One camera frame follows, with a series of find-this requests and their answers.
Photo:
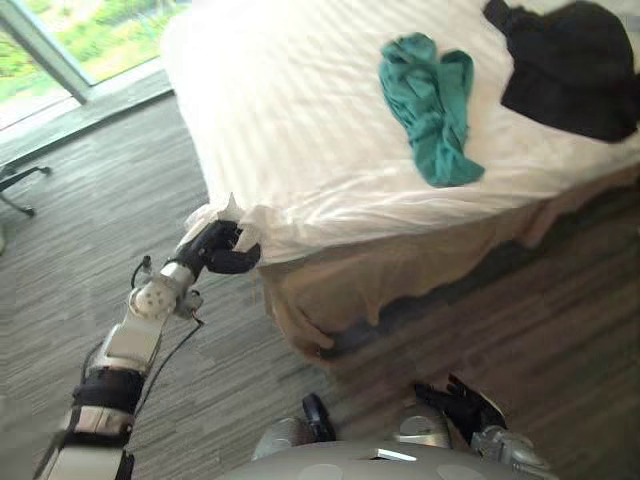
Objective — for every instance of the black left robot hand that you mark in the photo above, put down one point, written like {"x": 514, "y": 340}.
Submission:
{"x": 220, "y": 250}

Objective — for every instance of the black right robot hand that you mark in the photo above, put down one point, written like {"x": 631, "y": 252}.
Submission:
{"x": 457, "y": 405}

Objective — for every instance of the white striped quilt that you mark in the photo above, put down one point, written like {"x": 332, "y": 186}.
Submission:
{"x": 325, "y": 130}

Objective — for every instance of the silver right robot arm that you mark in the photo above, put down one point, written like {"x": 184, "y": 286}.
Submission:
{"x": 510, "y": 450}

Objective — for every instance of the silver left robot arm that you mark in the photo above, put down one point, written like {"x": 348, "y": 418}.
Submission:
{"x": 120, "y": 360}

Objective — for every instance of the beige skirted bed base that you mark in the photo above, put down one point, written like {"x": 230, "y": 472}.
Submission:
{"x": 400, "y": 280}

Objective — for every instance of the silver right robot leg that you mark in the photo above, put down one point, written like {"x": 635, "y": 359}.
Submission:
{"x": 425, "y": 431}

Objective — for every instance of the silver robot leg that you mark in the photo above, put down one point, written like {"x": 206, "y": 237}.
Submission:
{"x": 425, "y": 431}
{"x": 280, "y": 437}

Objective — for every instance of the silver robot torso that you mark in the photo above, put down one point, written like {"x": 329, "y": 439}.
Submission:
{"x": 390, "y": 462}

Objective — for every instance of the dark robot foot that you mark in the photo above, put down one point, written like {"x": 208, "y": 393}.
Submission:
{"x": 317, "y": 415}

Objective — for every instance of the silver left robot leg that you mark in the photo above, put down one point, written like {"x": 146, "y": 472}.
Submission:
{"x": 280, "y": 437}

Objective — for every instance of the black chair base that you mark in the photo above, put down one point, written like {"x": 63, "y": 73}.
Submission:
{"x": 20, "y": 187}

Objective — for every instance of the teal crumpled garment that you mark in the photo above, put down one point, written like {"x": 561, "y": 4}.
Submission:
{"x": 432, "y": 110}

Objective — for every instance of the black crumpled garment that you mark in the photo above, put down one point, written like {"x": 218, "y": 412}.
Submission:
{"x": 570, "y": 70}

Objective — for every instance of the grey window frame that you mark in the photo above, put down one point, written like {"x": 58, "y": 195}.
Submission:
{"x": 55, "y": 55}

